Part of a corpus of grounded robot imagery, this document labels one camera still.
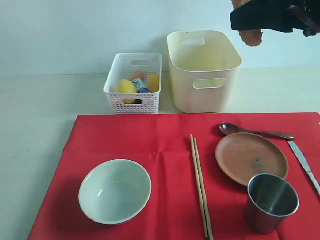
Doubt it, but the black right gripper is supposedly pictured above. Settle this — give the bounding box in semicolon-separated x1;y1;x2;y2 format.
230;0;320;37

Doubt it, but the fried chicken piece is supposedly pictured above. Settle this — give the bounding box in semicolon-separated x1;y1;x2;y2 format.
231;0;263;47

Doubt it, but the dark wooden spoon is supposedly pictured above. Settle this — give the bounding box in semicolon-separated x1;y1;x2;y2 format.
219;122;296;141

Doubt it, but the yellow cheese wedge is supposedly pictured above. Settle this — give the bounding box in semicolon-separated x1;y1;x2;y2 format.
147;74;160;93

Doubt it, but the silver table knife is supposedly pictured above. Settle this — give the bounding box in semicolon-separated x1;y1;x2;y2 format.
288;141;320;195

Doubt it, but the wooden chopstick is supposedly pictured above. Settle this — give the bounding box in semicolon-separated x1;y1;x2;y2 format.
190;134;209;239
193;138;214;240

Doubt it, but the blue white milk carton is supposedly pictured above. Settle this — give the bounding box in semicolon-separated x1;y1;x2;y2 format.
131;78;150;93

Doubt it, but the brown egg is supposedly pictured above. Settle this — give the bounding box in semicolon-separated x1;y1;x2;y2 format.
129;71;145;81

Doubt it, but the yellow lemon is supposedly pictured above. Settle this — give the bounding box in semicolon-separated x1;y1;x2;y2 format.
116;79;138;94

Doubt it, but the stainless steel cup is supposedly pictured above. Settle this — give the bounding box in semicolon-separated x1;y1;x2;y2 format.
245;173;300;235

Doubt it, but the pale green bowl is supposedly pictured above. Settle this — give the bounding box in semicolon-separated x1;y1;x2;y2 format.
78;159;152;225

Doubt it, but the cream plastic bin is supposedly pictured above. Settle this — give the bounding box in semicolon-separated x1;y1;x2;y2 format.
166;30;243;114

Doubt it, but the brown round plate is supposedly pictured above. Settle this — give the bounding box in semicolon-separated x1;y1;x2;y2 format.
215;133;289;187

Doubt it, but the white perforated basket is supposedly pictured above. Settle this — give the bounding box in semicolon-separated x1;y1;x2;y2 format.
103;53;163;114

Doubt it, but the red tablecloth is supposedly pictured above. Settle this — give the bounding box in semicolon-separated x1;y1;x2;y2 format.
29;113;320;240

